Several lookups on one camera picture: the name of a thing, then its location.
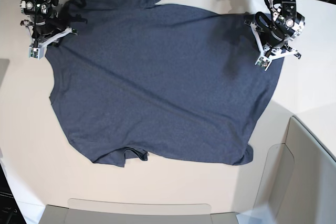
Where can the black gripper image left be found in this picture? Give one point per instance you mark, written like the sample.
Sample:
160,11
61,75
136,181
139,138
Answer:
48,31

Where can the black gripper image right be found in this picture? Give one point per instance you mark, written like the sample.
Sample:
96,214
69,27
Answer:
273,35

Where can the dark blue t-shirt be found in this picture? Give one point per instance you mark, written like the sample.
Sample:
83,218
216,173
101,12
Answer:
173,80

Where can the grey bin right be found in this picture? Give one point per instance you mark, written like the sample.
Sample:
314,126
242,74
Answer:
298,181

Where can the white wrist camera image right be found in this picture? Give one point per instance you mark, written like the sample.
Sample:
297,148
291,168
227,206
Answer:
264,62

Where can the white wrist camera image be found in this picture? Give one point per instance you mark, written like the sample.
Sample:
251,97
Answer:
36,53
264,62

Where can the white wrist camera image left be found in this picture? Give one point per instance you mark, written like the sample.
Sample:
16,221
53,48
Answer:
36,53

